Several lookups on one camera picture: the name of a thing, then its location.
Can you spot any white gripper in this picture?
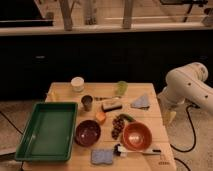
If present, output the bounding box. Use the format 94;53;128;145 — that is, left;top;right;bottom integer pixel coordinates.
157;87;182;125

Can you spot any grey-blue towel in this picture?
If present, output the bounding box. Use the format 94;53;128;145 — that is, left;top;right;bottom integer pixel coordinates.
131;93;150;109

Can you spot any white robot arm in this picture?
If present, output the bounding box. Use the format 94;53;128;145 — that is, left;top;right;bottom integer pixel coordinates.
157;62;213;125

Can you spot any red bowl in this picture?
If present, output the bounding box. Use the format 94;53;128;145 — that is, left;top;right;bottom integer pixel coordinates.
121;122;152;151

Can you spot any purple bowl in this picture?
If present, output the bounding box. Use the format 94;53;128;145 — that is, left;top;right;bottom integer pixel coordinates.
75;120;101;147

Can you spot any brown grape bunch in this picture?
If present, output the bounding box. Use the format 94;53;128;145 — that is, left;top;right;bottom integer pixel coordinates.
111;116;125;140

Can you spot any green translucent cup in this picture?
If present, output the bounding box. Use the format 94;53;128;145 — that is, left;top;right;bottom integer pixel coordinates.
116;81;128;96

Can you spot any black white board eraser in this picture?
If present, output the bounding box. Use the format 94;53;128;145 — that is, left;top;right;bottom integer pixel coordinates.
102;100;122;112

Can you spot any black white dish brush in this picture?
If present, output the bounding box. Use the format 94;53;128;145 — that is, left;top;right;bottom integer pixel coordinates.
113;143;162;158

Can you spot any orange block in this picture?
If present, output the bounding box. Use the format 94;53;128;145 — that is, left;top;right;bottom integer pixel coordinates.
95;112;106;124

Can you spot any metal fork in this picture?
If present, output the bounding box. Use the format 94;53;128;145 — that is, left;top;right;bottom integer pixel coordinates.
94;96;121;101

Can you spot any blue sponge cloth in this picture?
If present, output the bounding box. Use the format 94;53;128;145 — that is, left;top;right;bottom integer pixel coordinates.
91;149;113;165

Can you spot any metal cup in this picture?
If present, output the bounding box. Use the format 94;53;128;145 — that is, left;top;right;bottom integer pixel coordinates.
81;95;93;111

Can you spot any white cup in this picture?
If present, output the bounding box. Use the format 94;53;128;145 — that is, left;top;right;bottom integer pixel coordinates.
71;77;84;92

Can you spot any green plastic tray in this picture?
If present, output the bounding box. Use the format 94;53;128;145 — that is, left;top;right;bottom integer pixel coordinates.
15;102;78;162

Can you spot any black cable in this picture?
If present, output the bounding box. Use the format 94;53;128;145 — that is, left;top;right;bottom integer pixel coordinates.
169;103;198;154

